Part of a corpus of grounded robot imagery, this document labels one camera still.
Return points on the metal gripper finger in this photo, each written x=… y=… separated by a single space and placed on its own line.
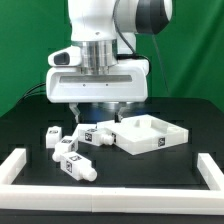
x=74 y=108
x=119 y=114

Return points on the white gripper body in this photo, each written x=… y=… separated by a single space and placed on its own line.
x=123 y=82

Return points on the white square tabletop part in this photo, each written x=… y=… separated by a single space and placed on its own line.
x=144 y=133

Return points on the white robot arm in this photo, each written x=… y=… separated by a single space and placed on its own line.
x=101 y=65

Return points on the white U-shaped fence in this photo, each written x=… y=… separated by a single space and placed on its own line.
x=125 y=200

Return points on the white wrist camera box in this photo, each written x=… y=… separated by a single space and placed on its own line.
x=70 y=56

